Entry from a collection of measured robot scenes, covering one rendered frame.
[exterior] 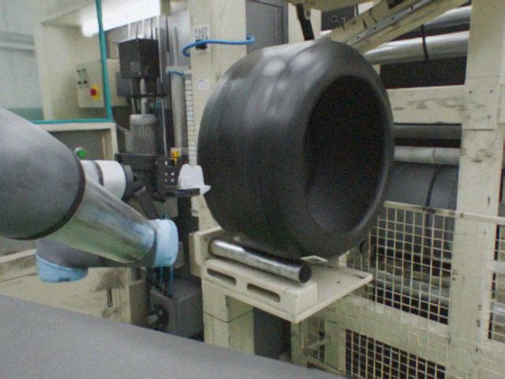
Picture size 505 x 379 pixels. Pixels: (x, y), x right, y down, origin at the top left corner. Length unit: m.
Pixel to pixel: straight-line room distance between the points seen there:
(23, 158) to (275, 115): 0.65
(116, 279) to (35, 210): 1.20
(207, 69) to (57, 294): 0.82
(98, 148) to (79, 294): 0.47
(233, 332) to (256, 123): 0.81
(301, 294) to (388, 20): 0.84
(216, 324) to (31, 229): 1.17
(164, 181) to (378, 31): 0.88
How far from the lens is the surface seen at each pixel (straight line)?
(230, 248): 1.25
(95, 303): 1.57
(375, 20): 1.47
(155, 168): 0.82
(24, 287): 1.46
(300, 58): 1.02
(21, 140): 0.38
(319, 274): 1.36
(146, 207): 0.82
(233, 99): 1.02
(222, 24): 1.35
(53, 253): 0.75
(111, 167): 0.78
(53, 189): 0.39
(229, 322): 1.49
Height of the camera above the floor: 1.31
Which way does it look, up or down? 11 degrees down
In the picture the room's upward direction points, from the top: 1 degrees counter-clockwise
